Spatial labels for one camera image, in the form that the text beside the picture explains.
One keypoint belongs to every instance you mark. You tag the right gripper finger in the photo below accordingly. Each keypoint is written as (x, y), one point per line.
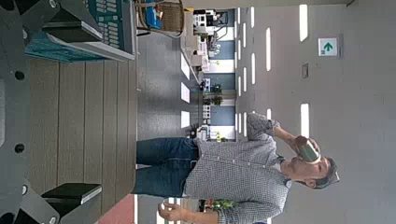
(71, 193)
(68, 25)

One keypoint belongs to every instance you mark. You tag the drinking cup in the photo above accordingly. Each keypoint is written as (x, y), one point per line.
(308, 152)

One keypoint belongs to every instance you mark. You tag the bystander right forearm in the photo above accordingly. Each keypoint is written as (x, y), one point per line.
(285, 135)

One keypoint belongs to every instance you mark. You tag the bystander left forearm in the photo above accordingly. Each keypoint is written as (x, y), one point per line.
(202, 217)

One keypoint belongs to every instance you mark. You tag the bystander left hand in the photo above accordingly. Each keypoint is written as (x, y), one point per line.
(172, 213)

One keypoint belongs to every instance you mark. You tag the bystander right hand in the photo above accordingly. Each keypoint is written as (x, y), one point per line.
(299, 140)

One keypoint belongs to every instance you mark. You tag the blue plastic bin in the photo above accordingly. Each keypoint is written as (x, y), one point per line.
(152, 15)

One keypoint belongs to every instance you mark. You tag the brown wicker chair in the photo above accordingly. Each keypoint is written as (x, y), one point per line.
(172, 17)

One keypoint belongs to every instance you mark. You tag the white display counter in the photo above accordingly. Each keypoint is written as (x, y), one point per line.
(193, 40)

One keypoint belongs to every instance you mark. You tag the potted green plant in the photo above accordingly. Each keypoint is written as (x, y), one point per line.
(215, 95)

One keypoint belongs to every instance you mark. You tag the person in patterned shirt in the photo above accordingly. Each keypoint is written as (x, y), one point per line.
(233, 174)

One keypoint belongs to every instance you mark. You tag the rectangular ceiling light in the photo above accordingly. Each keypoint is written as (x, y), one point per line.
(268, 49)
(304, 119)
(253, 68)
(303, 23)

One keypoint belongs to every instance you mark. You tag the small ceiling box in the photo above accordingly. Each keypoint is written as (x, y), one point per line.
(305, 70)

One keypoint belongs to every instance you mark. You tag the green exit sign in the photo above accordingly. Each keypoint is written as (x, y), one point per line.
(328, 47)

